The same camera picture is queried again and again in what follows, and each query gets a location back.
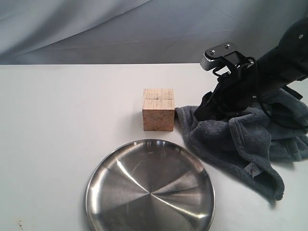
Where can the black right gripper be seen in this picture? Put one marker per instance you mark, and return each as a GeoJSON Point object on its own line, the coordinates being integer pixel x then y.
{"type": "Point", "coordinates": [234, 91]}

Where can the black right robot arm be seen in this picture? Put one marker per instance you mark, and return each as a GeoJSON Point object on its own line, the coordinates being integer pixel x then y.
{"type": "Point", "coordinates": [282, 65]}

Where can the grey backdrop cloth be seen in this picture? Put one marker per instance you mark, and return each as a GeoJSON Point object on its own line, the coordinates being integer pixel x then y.
{"type": "Point", "coordinates": [139, 31]}

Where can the wooden cube block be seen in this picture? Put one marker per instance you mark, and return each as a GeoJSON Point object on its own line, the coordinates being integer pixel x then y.
{"type": "Point", "coordinates": [158, 110]}

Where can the grey fleece towel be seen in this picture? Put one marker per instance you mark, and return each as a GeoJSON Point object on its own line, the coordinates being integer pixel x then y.
{"type": "Point", "coordinates": [246, 143]}

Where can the round stainless steel plate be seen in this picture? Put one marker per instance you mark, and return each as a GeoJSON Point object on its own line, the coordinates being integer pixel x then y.
{"type": "Point", "coordinates": [150, 185]}

